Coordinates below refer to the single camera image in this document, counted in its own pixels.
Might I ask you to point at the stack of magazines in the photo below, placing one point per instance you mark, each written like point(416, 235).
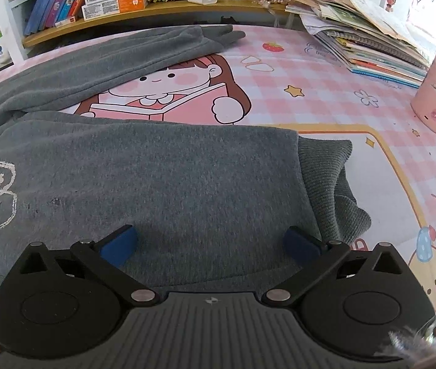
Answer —
point(364, 38)

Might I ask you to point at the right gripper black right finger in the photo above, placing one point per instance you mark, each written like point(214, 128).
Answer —
point(350, 301)

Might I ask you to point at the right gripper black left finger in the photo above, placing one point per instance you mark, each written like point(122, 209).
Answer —
point(58, 303)

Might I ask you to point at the grey sweatshirt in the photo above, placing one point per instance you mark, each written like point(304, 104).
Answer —
point(210, 204)

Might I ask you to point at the pink checked table mat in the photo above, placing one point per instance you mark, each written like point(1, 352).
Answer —
point(273, 78)

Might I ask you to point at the lower orange white box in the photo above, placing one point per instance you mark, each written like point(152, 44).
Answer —
point(107, 8)

